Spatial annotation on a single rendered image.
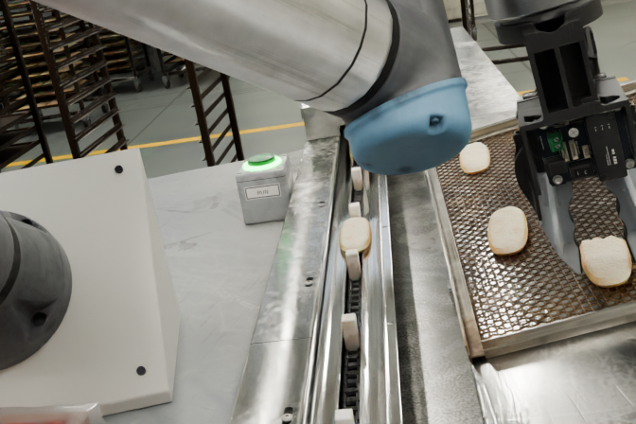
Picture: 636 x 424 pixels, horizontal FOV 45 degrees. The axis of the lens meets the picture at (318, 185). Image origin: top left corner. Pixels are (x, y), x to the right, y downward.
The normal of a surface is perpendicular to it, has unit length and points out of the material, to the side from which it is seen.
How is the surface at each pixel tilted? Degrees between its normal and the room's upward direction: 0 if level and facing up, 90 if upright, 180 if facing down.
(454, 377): 0
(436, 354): 0
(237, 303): 0
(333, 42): 105
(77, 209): 48
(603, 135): 92
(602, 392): 10
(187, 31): 135
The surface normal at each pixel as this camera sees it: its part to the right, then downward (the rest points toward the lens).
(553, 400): -0.32, -0.90
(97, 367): -0.01, -0.39
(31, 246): 0.88, -0.46
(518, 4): -0.59, 0.45
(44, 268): 0.94, -0.21
